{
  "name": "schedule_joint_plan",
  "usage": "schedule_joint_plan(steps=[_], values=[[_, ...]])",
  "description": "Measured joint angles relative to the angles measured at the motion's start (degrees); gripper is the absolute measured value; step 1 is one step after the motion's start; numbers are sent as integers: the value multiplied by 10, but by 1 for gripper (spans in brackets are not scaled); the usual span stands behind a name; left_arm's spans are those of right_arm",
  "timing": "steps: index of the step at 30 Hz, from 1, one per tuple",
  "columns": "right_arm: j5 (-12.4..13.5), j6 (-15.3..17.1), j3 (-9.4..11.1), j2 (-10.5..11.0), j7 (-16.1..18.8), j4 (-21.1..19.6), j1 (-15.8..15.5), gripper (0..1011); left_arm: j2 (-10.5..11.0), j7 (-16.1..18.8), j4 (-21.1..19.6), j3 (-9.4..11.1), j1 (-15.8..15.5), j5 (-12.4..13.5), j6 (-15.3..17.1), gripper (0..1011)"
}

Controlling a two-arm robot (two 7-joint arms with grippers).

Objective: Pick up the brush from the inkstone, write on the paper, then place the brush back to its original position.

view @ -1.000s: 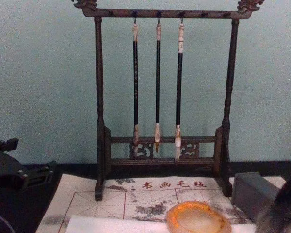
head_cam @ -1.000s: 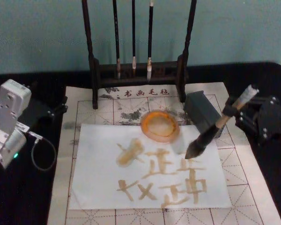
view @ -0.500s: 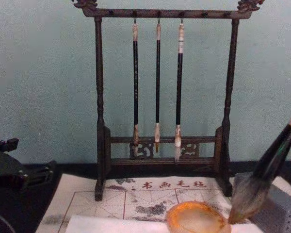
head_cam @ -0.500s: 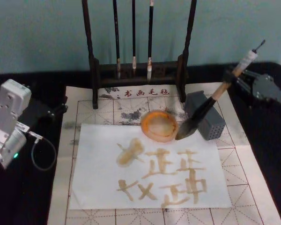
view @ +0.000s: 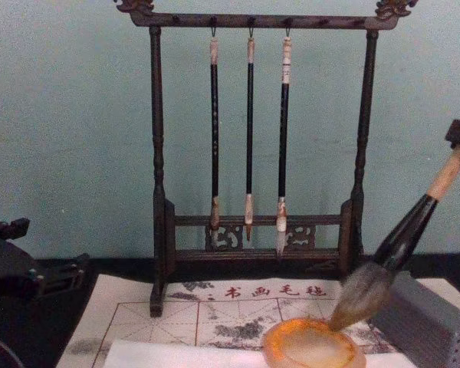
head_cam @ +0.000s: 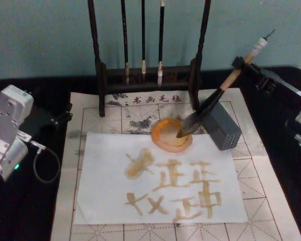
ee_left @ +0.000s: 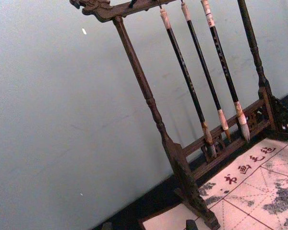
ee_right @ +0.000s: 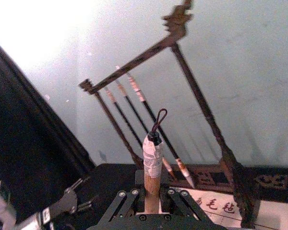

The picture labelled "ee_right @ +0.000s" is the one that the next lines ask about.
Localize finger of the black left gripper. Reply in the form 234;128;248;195
76;196;100;214
64;176;92;194

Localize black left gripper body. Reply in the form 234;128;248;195
49;190;79;219

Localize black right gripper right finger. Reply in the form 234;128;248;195
158;172;207;222

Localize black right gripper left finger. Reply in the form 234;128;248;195
99;169;148;223

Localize wooden brush with taped end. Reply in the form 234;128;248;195
142;108;168;214

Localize white felt mat red characters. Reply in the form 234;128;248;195
168;186;288;230

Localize large black board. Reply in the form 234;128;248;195
0;39;98;230

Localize dark wooden brush rack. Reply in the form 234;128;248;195
78;0;264;229

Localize hanging black-handled calligraphy brush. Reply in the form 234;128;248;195
126;72;195;188
114;80;178;181
104;86;144;150

